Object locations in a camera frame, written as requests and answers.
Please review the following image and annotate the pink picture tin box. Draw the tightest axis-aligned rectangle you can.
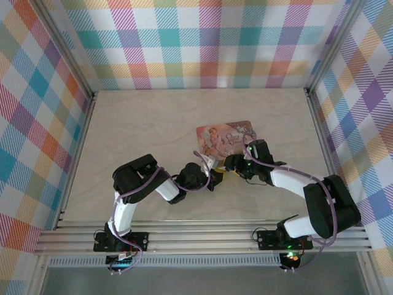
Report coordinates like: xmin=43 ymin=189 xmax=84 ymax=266
xmin=195 ymin=120 xmax=257 ymax=159

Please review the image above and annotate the control board with lights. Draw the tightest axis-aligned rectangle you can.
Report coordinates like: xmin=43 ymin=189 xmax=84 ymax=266
xmin=282 ymin=251 xmax=302 ymax=269

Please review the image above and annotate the green control board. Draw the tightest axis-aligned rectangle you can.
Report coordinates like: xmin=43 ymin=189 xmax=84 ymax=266
xmin=106 ymin=251 xmax=136 ymax=271

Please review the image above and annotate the thin black wire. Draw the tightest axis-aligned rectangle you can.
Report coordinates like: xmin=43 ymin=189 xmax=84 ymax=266
xmin=244 ymin=175 xmax=268 ymax=187

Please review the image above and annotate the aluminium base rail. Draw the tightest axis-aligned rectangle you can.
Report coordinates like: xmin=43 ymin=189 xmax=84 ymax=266
xmin=33 ymin=219 xmax=374 ymax=256

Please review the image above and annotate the aluminium side rail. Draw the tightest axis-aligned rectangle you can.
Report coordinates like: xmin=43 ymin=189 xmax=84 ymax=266
xmin=53 ymin=90 xmax=99 ymax=231
xmin=305 ymin=87 xmax=369 ymax=230

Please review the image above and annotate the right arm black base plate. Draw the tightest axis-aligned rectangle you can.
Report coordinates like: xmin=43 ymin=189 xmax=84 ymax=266
xmin=256 ymin=229 xmax=314 ymax=251

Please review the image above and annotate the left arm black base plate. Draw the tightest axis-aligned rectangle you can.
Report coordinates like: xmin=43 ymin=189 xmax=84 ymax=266
xmin=93 ymin=232 xmax=150 ymax=253

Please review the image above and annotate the grey slotted cable duct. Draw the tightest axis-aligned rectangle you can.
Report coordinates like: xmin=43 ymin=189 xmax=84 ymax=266
xmin=49 ymin=254 xmax=282 ymax=267

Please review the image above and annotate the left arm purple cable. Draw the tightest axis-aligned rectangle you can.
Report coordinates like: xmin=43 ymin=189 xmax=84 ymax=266
xmin=109 ymin=150 xmax=214 ymax=273

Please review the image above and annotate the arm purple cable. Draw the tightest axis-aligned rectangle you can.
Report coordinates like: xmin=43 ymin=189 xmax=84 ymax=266
xmin=109 ymin=150 xmax=214 ymax=273
xmin=241 ymin=128 xmax=340 ymax=273

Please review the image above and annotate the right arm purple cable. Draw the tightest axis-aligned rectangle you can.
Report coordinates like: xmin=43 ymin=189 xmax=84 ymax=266
xmin=241 ymin=128 xmax=340 ymax=273

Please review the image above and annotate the aluminium frame post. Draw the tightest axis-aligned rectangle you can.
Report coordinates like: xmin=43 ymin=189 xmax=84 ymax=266
xmin=306 ymin=0 xmax=369 ymax=95
xmin=32 ymin=0 xmax=99 ymax=99

